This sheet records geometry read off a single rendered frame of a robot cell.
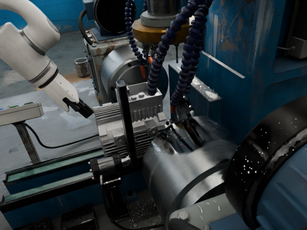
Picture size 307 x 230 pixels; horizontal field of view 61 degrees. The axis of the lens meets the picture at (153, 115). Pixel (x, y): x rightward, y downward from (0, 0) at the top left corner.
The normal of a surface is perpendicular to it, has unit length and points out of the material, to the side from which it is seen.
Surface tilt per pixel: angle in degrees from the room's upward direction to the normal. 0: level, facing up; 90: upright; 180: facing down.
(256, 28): 90
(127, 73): 90
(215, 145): 5
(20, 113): 65
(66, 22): 90
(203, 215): 0
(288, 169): 50
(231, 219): 0
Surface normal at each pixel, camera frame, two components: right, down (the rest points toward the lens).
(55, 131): -0.07, -0.83
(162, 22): -0.11, 0.56
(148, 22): -0.69, 0.44
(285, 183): -0.84, -0.22
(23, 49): 0.37, 0.39
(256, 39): -0.94, 0.25
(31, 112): 0.27, 0.10
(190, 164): -0.46, -0.66
